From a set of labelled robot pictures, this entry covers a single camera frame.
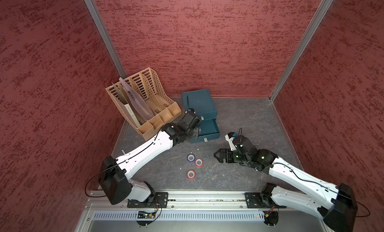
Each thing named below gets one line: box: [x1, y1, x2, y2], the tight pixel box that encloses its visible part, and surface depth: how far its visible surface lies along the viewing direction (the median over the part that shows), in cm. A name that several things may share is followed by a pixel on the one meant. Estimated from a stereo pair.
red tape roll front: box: [186, 169, 196, 181], surface depth 84 cm
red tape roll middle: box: [195, 158, 204, 168], surface depth 88 cm
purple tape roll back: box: [187, 153, 196, 163], surface depth 90 cm
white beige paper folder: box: [112, 82, 141, 128], surface depth 87 cm
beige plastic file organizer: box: [105, 67, 182, 142], surface depth 103 cm
